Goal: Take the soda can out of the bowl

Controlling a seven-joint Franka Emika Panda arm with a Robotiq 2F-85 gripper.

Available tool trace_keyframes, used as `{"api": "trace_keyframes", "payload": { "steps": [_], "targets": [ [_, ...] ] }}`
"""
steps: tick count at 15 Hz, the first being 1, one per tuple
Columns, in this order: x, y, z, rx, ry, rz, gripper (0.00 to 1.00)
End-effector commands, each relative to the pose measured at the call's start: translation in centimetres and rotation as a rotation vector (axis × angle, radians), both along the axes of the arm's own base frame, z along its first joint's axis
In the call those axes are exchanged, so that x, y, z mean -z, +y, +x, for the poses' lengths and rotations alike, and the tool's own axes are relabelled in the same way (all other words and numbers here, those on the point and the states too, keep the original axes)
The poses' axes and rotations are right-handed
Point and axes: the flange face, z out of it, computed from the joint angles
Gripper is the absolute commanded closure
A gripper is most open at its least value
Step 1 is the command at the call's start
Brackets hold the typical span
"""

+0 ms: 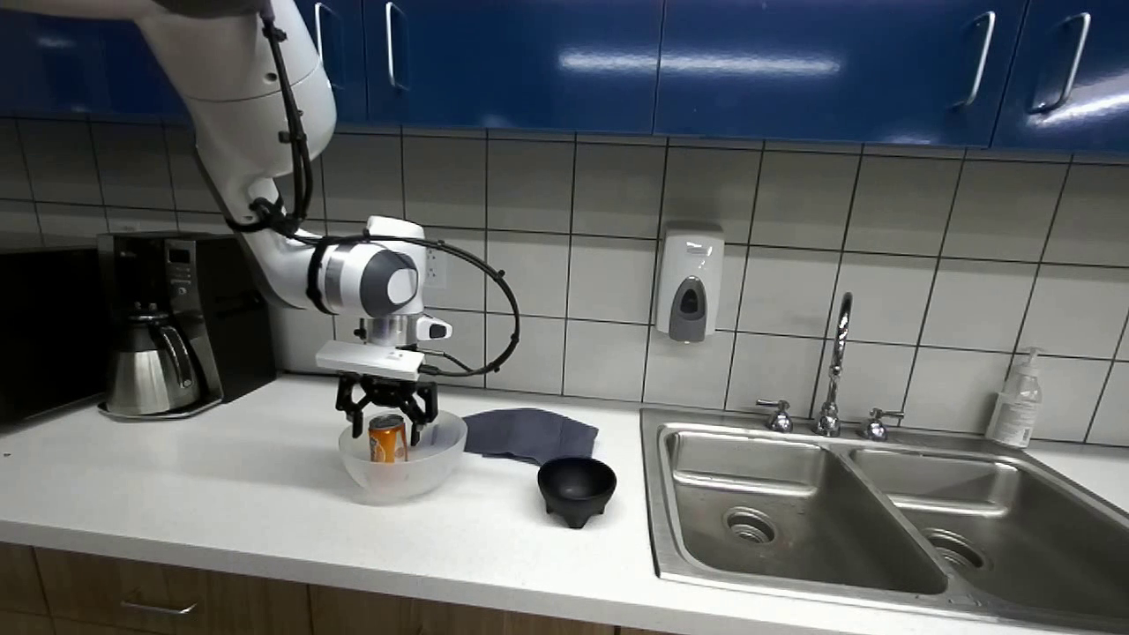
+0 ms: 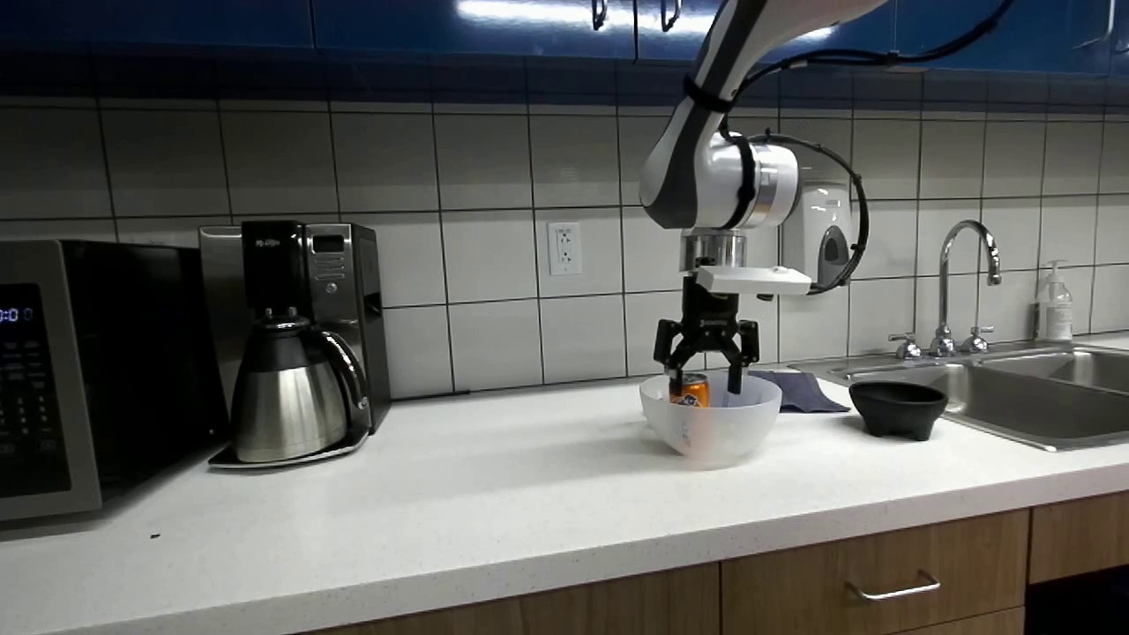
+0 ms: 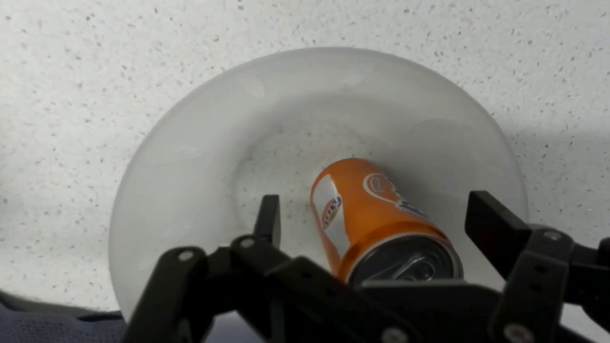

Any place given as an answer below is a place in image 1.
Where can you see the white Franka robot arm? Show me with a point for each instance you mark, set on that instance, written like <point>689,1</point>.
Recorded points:
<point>251,108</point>

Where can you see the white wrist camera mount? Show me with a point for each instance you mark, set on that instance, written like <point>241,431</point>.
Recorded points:
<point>372,357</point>

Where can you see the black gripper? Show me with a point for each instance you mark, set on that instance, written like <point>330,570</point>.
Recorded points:
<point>385,388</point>

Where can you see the wooden drawer front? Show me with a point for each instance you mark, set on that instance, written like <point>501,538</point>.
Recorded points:
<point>176,584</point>
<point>445,617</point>

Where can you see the white wall soap dispenser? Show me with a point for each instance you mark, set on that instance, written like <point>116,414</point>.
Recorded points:
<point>689,283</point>

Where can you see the clear plastic bowl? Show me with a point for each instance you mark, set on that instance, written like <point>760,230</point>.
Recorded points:
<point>399,481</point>

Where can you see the clear soap bottle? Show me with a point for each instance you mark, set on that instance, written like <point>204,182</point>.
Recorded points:
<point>1013,408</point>

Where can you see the black coffee maker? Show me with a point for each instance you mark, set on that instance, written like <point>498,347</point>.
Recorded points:
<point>189,295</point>

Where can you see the orange soda can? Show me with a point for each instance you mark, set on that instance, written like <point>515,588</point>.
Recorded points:
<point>385,443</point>

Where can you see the chrome sink faucet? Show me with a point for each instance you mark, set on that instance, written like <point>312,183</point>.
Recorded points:
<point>836,364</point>

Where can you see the dark blue cloth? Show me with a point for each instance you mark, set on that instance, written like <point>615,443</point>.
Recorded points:
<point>530,431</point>

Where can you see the steel coffee carafe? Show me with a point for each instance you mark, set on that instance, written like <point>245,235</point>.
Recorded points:
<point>149,370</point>

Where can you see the black steel microwave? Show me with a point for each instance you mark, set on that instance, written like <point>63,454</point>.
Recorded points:
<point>48,337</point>

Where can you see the blue upper cabinet door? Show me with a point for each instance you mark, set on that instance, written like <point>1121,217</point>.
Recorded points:
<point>71,73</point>
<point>1078,83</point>
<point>824,73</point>
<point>506,63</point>

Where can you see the small black bowl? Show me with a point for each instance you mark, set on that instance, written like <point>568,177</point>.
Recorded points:
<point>576,487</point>

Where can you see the stainless steel double sink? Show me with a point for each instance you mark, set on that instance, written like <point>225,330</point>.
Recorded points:
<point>884,530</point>

